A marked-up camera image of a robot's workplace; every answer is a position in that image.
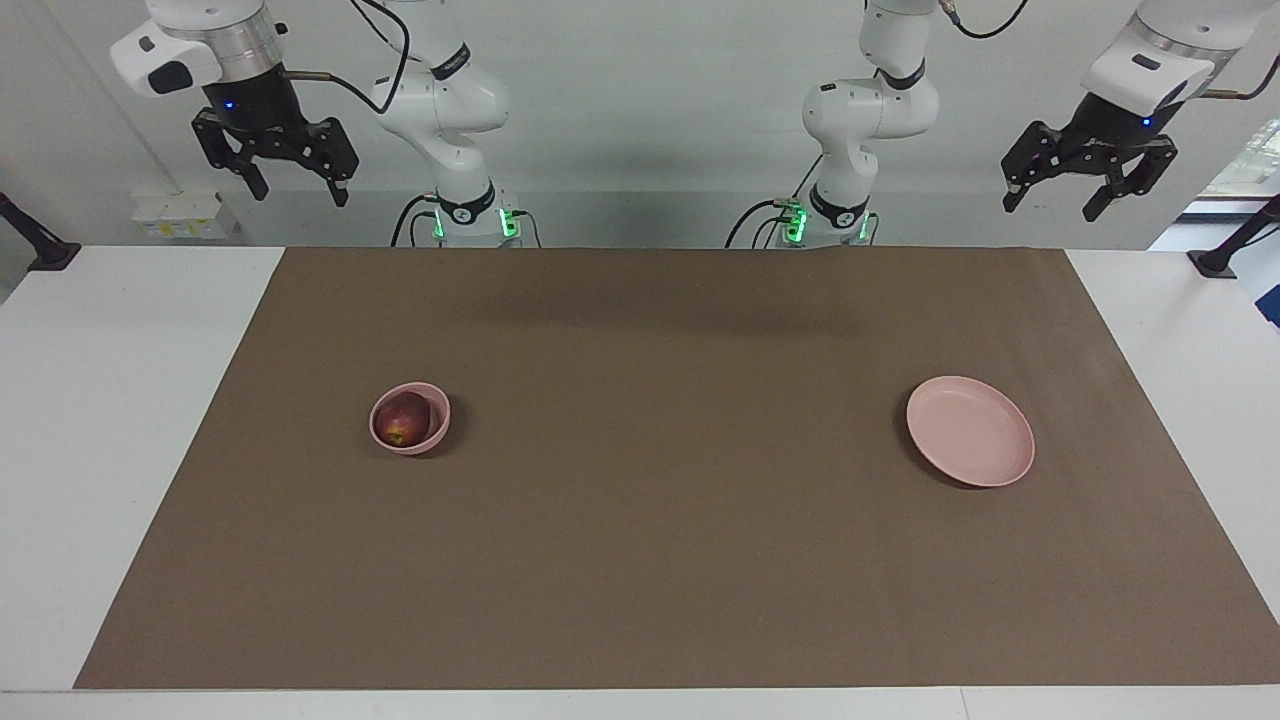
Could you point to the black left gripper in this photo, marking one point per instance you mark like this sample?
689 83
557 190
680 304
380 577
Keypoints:
1110 135

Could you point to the white wall socket box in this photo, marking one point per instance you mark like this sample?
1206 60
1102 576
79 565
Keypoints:
190 218

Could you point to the dark red apple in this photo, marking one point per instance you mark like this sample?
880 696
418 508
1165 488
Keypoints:
403 418

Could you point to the pink bowl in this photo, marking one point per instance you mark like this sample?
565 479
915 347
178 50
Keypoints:
440 420

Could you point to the black clamp stand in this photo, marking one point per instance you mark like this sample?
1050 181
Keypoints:
50 255
1215 262

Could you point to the blue object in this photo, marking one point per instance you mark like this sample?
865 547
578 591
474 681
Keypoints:
1272 305

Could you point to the brown table mat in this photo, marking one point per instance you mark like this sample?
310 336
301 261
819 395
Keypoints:
680 560

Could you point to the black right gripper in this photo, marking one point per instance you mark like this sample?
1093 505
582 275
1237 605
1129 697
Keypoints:
255 110

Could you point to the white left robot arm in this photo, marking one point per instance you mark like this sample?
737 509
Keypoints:
870 110

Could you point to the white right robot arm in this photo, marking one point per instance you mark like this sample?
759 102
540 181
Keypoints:
450 110

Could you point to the pink plate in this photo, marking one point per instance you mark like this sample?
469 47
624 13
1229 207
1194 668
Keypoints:
970 430

